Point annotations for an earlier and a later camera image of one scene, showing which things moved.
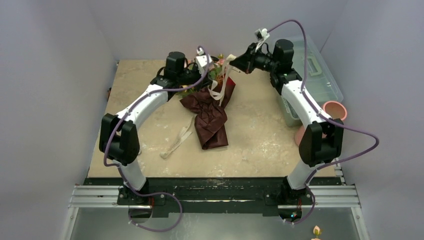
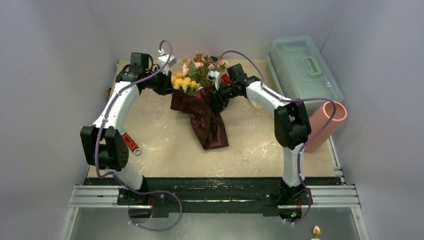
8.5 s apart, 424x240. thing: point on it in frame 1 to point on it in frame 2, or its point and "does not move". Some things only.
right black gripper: [249, 61] to [218, 96]
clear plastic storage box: [314, 75] does not move
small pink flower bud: [317, 231] does not move
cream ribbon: [213, 94] to [253, 103]
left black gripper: [203, 83] to [166, 88]
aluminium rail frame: [106, 197] does not move
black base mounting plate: [216, 195] does not move
